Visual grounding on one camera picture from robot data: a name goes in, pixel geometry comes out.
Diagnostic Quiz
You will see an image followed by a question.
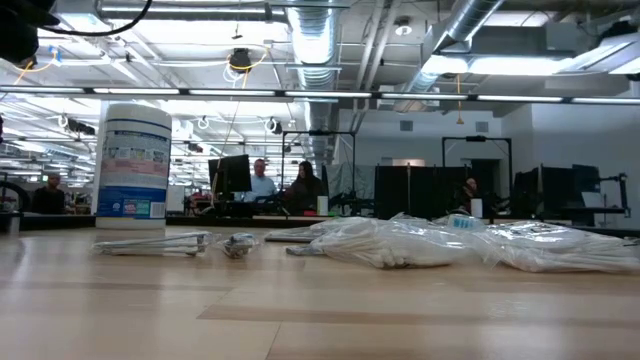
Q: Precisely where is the white wipes canister blue label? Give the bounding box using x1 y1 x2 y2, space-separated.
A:
94 102 173 231

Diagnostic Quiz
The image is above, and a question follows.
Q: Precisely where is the black computer monitor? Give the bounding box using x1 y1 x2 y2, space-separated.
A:
207 153 253 202

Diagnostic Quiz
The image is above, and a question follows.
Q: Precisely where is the clear bag of cotton swabs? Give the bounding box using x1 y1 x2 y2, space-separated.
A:
285 215 484 271
474 219 640 275

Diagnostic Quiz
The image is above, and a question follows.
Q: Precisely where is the black gantry frame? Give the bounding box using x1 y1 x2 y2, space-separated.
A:
280 130 358 217
441 135 514 224

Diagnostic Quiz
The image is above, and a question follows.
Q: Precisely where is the small bagged nail clipper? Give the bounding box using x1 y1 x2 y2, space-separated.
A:
218 231 262 260

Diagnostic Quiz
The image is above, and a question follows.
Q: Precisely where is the black monitor group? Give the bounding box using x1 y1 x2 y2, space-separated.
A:
510 163 602 227

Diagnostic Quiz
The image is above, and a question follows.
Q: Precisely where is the long ceiling light strip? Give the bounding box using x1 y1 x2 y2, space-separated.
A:
0 85 640 106

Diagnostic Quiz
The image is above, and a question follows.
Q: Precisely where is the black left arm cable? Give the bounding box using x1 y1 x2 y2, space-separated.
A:
38 0 154 38

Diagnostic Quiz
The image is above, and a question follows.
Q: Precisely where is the dark bin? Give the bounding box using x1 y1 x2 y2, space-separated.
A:
0 209 24 234

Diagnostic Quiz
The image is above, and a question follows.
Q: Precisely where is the black partition screen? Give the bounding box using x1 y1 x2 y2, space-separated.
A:
373 163 472 220

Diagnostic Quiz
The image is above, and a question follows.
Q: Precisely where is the person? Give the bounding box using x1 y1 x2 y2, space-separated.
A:
242 157 279 204
453 176 484 216
30 172 67 216
282 160 326 217

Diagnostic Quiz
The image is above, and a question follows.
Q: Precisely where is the grey curtain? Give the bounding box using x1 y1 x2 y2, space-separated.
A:
322 161 377 202

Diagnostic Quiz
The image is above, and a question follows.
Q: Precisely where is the black ceiling cable reel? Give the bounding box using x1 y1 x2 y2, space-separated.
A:
228 46 254 72

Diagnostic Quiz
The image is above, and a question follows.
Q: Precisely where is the bright ceiling light panel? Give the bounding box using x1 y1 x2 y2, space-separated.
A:
421 52 579 77

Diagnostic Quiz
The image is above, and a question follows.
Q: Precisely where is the black curved hose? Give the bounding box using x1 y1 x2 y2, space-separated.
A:
0 180 32 214

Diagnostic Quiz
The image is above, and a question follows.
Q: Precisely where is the round ceiling detector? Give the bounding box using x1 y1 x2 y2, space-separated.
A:
393 16 414 38

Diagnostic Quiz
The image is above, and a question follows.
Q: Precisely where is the yellow hanging cord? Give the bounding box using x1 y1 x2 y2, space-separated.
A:
453 73 465 126

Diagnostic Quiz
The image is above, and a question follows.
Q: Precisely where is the silver ribbed ceiling duct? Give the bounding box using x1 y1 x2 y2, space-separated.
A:
283 0 342 166

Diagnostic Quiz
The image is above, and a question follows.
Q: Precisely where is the black aluminium table frame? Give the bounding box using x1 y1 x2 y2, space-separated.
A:
0 212 640 239

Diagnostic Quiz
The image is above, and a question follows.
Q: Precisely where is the silver smooth ceiling duct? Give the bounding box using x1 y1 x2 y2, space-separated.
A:
392 0 507 112

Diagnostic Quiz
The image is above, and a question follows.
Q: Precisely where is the small white blue-print packet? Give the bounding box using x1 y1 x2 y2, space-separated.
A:
446 213 485 233

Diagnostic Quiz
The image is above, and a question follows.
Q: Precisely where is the clear bagged white toothbrush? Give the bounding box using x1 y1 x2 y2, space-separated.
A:
91 230 215 258

